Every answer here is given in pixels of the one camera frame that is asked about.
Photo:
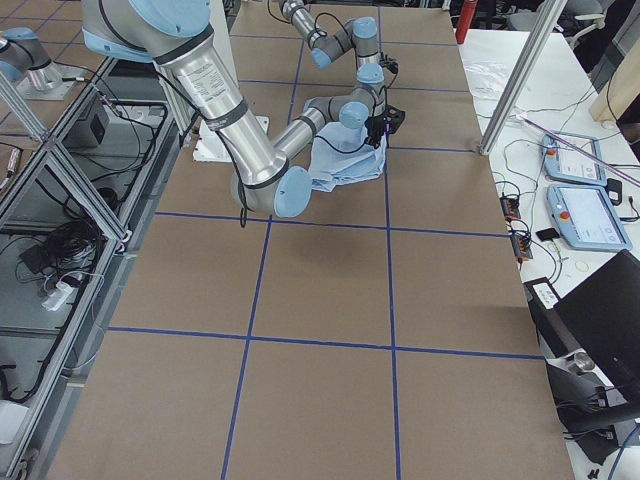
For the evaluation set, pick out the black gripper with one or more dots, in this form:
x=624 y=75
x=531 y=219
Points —
x=373 y=131

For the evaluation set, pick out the light blue button-up shirt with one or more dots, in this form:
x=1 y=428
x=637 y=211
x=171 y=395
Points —
x=339 y=155

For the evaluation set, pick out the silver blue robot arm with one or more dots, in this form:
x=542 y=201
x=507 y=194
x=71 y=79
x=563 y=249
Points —
x=359 y=35
x=178 y=36

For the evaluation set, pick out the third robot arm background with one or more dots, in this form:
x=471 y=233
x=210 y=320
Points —
x=27 y=65

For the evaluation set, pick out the red cylinder bottle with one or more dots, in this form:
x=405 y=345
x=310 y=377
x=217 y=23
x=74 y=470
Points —
x=465 y=19

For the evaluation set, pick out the upper teach pendant tablet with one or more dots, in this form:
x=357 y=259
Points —
x=565 y=164

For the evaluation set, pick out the teach pendant tablet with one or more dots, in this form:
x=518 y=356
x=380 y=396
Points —
x=565 y=164
x=585 y=218

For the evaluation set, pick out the lower teach pendant tablet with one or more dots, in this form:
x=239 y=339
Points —
x=585 y=218

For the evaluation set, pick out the black monitor on stand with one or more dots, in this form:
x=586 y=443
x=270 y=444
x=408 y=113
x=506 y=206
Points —
x=592 y=335

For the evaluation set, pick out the white power strip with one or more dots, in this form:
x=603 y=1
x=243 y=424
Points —
x=60 y=294

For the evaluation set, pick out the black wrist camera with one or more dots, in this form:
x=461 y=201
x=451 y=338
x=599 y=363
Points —
x=393 y=118
x=389 y=63

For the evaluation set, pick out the grey aluminium frame post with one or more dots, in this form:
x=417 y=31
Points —
x=525 y=63

